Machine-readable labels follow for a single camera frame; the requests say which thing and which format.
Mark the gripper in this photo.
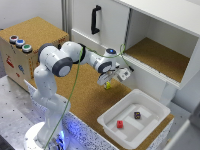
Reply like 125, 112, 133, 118
97, 67, 130, 86

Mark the purple block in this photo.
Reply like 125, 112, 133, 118
133, 111, 142, 120

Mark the pink block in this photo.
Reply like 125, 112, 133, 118
116, 120, 125, 130

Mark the white plastic box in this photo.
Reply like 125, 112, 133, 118
96, 88, 171, 150

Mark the white sliding door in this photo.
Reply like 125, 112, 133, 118
70, 0, 132, 56

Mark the white cabinet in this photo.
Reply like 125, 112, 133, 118
61, 0, 200, 107

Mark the green button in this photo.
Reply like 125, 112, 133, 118
21, 43, 33, 54

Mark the wooden drawer box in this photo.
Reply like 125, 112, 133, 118
0, 16, 70, 92

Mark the blue button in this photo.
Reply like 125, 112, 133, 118
14, 38, 26, 49

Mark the red button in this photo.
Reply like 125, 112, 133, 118
9, 35, 20, 45

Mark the green cable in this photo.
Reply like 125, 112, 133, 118
43, 43, 134, 150

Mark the black door handle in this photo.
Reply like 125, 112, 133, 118
90, 4, 102, 36

